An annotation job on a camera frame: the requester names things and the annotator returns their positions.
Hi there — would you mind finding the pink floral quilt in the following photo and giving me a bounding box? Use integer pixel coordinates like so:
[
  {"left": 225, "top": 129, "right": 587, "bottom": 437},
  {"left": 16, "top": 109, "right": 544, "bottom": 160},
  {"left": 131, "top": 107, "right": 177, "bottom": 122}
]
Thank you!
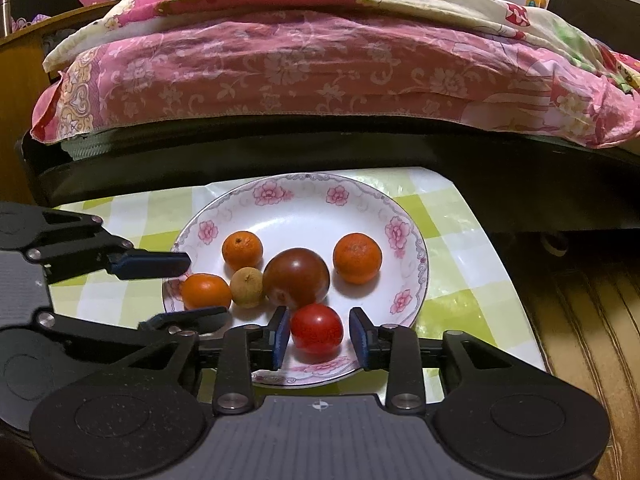
[{"left": 30, "top": 0, "right": 640, "bottom": 150}]

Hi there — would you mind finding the dark headboard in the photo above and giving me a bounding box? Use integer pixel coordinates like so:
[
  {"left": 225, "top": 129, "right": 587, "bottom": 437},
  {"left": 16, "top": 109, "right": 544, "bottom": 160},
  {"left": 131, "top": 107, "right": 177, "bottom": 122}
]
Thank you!
[{"left": 547, "top": 0, "right": 640, "bottom": 56}]

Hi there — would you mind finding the small orange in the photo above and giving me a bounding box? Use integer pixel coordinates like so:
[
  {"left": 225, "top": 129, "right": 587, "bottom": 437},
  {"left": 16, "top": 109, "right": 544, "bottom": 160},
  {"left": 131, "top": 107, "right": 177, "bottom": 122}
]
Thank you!
[
  {"left": 333, "top": 233, "right": 383, "bottom": 284},
  {"left": 180, "top": 273, "right": 233, "bottom": 311},
  {"left": 222, "top": 230, "right": 264, "bottom": 272}
]

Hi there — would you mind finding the small red tomato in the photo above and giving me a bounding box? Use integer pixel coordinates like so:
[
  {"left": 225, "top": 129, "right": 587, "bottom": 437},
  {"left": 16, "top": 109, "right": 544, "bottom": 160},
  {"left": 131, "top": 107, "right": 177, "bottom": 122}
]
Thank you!
[{"left": 290, "top": 303, "right": 344, "bottom": 351}]

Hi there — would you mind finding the large dark red tomato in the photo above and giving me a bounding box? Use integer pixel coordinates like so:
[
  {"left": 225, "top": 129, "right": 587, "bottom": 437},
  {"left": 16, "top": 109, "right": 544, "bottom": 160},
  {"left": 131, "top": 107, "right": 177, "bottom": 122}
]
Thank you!
[{"left": 262, "top": 247, "right": 331, "bottom": 309}]

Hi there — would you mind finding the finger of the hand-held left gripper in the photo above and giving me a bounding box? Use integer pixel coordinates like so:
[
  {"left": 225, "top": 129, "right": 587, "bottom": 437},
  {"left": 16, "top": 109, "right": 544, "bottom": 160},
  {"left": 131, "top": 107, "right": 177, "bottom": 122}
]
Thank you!
[
  {"left": 35, "top": 306, "right": 232, "bottom": 362},
  {"left": 26, "top": 208, "right": 192, "bottom": 284}
]

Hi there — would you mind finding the wooden furniture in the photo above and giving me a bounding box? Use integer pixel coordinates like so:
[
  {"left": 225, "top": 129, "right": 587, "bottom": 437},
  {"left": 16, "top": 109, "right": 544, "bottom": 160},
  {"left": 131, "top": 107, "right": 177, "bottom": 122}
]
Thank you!
[{"left": 0, "top": 0, "right": 121, "bottom": 206}]

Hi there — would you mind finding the white mattress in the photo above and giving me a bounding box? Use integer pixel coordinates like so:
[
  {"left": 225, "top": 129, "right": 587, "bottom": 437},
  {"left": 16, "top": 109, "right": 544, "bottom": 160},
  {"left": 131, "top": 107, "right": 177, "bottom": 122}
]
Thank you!
[{"left": 60, "top": 130, "right": 118, "bottom": 162}]

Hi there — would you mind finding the dark bed frame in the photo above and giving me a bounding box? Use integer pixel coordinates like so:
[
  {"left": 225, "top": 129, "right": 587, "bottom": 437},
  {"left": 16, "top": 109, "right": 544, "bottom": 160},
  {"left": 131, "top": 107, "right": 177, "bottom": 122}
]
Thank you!
[{"left": 15, "top": 125, "right": 640, "bottom": 233}]

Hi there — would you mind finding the slipper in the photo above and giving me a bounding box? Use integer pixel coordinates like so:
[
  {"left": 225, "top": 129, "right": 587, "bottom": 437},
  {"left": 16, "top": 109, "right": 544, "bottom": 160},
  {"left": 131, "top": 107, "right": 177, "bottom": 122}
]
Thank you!
[{"left": 541, "top": 231, "right": 569, "bottom": 257}]

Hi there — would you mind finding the white floral plate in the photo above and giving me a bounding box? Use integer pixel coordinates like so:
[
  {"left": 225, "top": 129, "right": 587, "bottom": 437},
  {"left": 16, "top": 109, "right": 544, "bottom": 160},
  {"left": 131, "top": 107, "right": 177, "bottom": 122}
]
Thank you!
[{"left": 161, "top": 172, "right": 430, "bottom": 387}]

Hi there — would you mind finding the green checkered tablecloth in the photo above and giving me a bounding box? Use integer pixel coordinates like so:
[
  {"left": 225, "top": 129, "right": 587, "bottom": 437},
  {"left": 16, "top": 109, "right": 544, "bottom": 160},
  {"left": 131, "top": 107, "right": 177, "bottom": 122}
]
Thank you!
[{"left": 47, "top": 166, "right": 553, "bottom": 411}]

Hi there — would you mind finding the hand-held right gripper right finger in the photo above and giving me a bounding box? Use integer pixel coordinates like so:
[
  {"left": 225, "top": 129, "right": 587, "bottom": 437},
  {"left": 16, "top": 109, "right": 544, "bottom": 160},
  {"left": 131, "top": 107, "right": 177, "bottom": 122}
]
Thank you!
[{"left": 348, "top": 306, "right": 546, "bottom": 415}]

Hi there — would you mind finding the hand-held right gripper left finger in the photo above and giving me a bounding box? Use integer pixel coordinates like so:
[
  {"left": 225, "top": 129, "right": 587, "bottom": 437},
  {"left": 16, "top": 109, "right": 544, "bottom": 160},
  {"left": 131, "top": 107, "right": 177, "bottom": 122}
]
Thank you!
[{"left": 100, "top": 306, "right": 292, "bottom": 415}]

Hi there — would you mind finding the brown longan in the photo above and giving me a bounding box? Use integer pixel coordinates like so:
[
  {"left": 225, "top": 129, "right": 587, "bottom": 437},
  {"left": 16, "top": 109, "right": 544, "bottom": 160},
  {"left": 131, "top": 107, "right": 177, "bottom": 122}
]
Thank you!
[{"left": 230, "top": 267, "right": 265, "bottom": 309}]

